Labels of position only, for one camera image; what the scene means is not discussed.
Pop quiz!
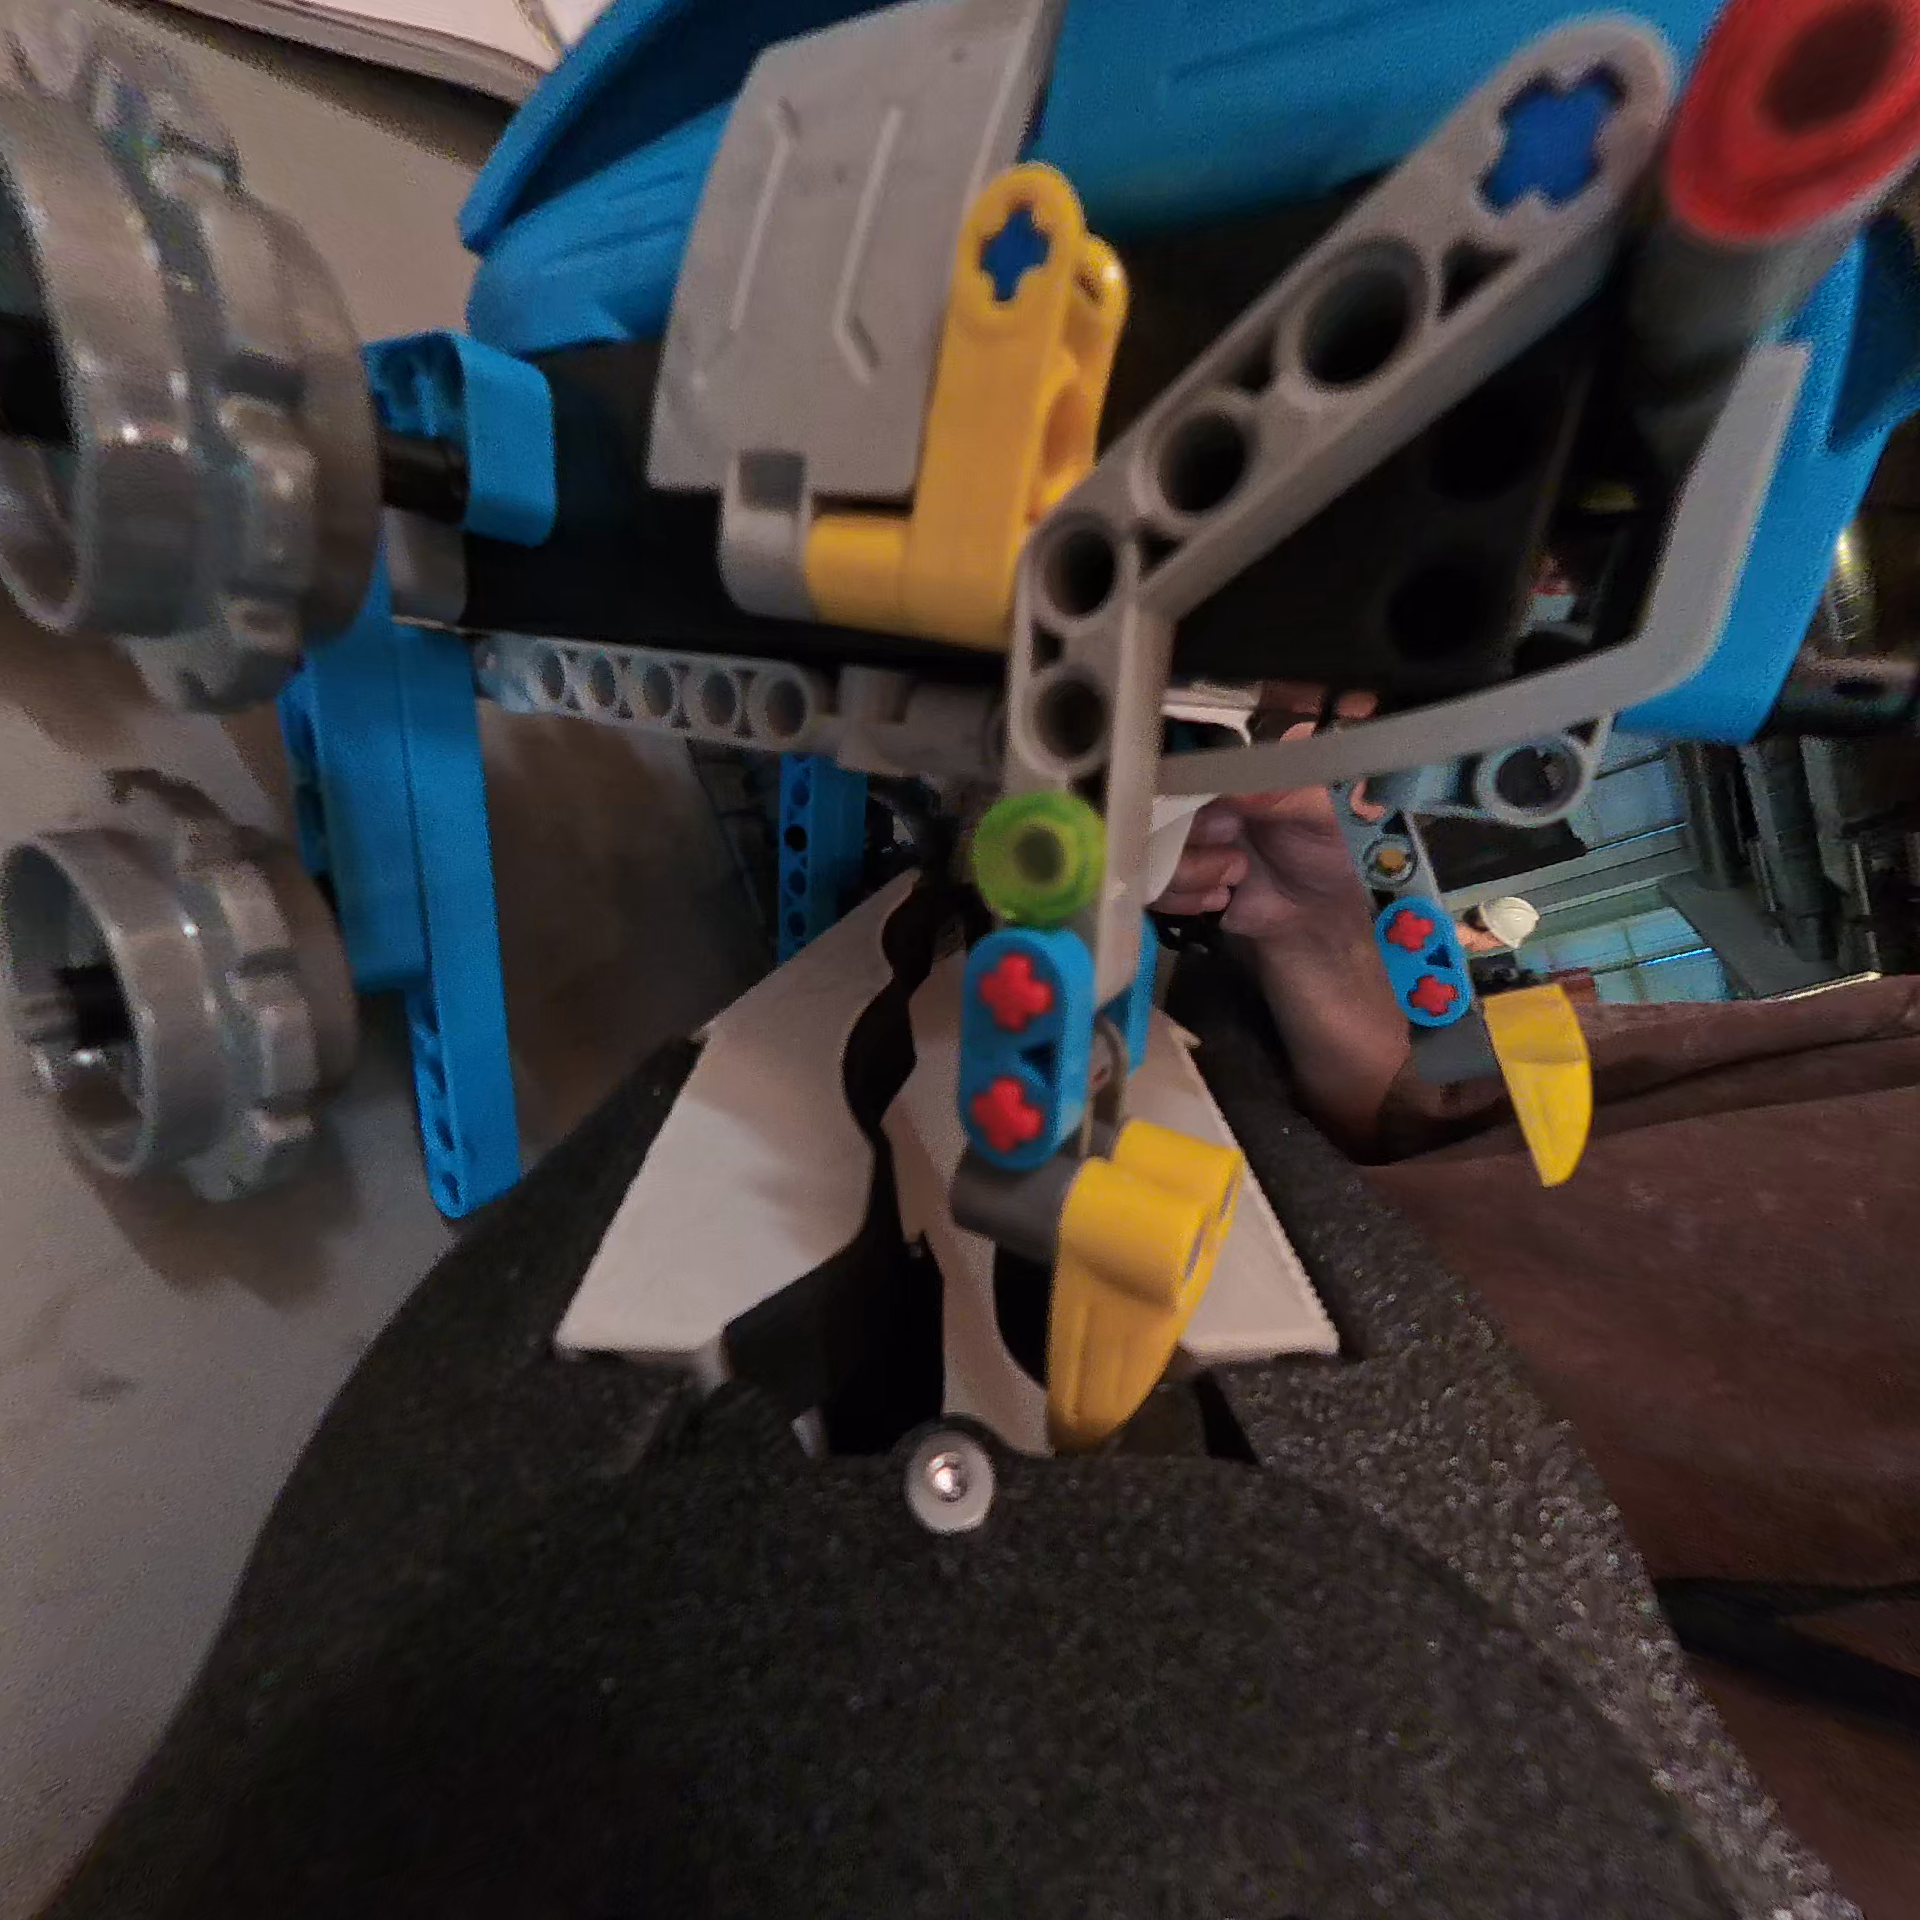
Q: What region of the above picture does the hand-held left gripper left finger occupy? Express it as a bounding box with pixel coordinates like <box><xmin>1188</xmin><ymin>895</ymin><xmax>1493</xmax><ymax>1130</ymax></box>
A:
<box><xmin>554</xmin><ymin>871</ymin><xmax>935</xmax><ymax>1367</ymax></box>

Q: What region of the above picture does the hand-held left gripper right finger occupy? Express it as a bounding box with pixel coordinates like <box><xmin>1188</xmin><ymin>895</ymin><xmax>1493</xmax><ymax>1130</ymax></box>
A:
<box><xmin>1176</xmin><ymin>1031</ymin><xmax>1340</xmax><ymax>1364</ymax></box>

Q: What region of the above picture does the blue toy robot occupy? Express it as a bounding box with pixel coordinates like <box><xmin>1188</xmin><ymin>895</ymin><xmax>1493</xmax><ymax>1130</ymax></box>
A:
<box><xmin>0</xmin><ymin>0</ymin><xmax>1920</xmax><ymax>1456</ymax></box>

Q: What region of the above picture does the grey desk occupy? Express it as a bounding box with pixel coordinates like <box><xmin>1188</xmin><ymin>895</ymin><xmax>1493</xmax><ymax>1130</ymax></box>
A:
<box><xmin>0</xmin><ymin>0</ymin><xmax>781</xmax><ymax>1878</ymax></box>

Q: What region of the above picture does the person's right hand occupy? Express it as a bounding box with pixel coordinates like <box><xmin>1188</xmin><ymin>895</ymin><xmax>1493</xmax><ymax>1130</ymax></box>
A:
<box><xmin>1160</xmin><ymin>785</ymin><xmax>1401</xmax><ymax>935</ymax></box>

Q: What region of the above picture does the instruction booklet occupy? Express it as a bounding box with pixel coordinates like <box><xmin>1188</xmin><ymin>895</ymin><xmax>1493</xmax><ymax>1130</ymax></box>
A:
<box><xmin>180</xmin><ymin>0</ymin><xmax>594</xmax><ymax>74</ymax></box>

